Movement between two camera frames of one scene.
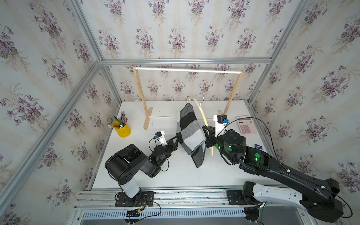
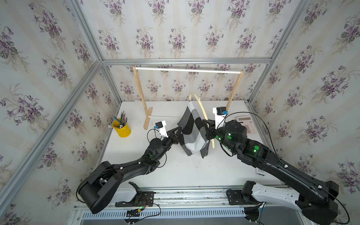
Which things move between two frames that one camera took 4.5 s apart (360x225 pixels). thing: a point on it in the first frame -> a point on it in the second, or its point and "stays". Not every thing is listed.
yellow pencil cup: x=123 y=132 stays
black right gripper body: x=212 y=140 -> x=212 y=132
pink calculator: x=246 y=125 stays
